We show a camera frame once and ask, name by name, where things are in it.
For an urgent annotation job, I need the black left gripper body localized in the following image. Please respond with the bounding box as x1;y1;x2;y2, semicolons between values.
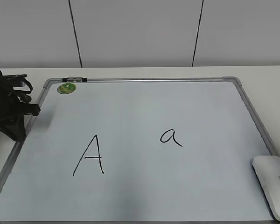
0;92;41;121

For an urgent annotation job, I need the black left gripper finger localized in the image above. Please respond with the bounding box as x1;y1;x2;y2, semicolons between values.
0;123;14;140
9;116;26;141

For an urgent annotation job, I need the white whiteboard eraser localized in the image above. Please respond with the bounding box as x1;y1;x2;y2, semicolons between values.
252;155;280;221

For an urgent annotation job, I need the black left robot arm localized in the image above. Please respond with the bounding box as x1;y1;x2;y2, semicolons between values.
0;70;41;141

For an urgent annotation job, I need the round green magnet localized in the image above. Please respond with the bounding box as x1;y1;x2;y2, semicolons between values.
57;83;77;95

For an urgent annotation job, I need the left wrist camera with cables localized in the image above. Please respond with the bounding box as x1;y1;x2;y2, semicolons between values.
1;74;33;103

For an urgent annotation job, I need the white board with aluminium frame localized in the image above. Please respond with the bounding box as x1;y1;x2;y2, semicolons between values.
0;77;273;222

